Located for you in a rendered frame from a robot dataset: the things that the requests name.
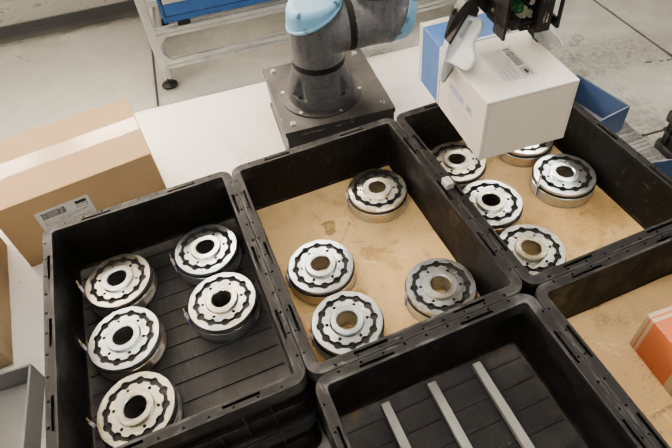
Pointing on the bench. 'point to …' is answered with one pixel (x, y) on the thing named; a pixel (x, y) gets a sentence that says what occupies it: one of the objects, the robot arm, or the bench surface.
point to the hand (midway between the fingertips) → (490, 66)
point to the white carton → (499, 89)
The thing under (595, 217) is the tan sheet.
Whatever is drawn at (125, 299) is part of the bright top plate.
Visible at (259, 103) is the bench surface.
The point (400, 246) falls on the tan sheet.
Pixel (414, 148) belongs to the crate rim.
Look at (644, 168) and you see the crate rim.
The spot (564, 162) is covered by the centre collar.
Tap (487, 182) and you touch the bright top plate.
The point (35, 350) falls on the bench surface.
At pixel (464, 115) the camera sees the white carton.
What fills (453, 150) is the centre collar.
